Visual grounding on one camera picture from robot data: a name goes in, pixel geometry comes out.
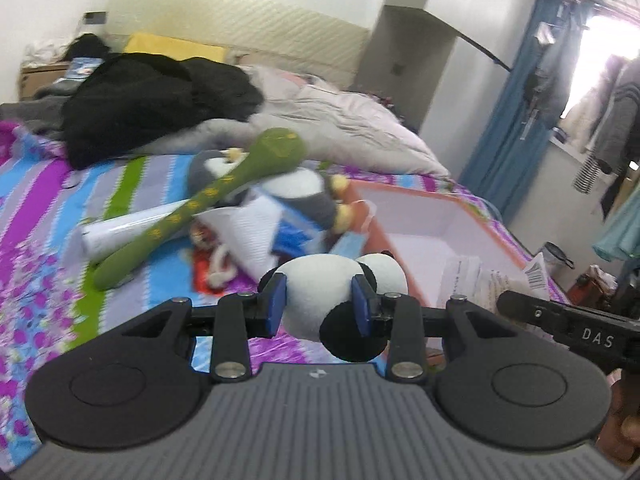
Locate person's right hand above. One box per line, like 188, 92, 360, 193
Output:
602, 370, 640, 471

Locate striped floral bed sheet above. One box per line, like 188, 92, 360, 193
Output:
0, 115, 572, 463

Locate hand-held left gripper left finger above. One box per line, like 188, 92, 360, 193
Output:
120, 272, 288, 382

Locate black bin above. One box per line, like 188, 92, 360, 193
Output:
542, 241, 577, 277

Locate blue book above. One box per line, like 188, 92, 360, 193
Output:
67, 57, 104, 81

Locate pale pink quilt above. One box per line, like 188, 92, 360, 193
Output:
145, 64, 452, 179

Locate rolled white paper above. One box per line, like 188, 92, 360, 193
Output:
81, 207, 201, 262

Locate white paper towel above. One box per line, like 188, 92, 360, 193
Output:
192, 195, 284, 287

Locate white paper slips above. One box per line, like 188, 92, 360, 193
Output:
442, 252, 552, 312

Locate red bag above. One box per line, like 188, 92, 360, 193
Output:
571, 264, 622, 307

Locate black garment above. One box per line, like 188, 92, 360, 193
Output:
60, 52, 265, 171

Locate cream quilted headboard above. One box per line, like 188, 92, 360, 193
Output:
102, 0, 372, 92

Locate teal garment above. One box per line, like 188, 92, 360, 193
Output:
592, 194, 640, 262

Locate pink cardboard box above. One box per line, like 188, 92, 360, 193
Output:
345, 180, 545, 357

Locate grey cloth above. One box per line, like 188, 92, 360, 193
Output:
0, 80, 76, 128

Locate hanging beige coat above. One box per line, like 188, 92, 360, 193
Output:
594, 54, 640, 163

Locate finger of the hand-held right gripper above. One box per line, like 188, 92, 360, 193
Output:
496, 289, 571, 347

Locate yellow pillow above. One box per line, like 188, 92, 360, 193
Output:
122, 31, 227, 67

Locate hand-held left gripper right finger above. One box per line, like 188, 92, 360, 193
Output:
351, 274, 518, 382

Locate blue plastic snack packet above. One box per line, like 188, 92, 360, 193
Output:
250, 185, 362, 262

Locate blue curtain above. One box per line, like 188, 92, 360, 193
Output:
458, 0, 572, 222

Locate green plush stick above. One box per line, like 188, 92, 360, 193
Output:
94, 128, 307, 291

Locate hanging grey jacket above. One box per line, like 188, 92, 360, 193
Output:
524, 5, 587, 122

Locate panda plush toy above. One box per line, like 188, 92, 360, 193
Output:
257, 251, 409, 362

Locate wooden nightstand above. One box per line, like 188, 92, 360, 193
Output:
19, 61, 72, 102

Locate hanging striped garment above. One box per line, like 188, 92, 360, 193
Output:
571, 154, 614, 194

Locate red and white toy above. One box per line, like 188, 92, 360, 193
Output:
189, 224, 237, 294

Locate grey penguin plush toy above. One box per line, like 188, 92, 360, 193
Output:
187, 147, 357, 235

